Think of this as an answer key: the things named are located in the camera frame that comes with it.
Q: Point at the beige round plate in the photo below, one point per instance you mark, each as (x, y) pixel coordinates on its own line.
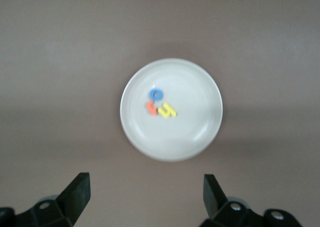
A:
(190, 112)

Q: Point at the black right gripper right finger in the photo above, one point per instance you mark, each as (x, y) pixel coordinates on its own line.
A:
(225, 212)

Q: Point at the yellow foam letter h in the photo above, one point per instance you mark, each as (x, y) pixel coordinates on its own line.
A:
(168, 111)

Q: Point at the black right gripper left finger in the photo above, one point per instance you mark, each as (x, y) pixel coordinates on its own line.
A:
(62, 209)

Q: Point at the blue foam letter o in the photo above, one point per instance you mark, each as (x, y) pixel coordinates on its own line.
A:
(152, 94)

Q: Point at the brown table mat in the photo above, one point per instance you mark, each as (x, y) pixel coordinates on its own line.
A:
(50, 37)

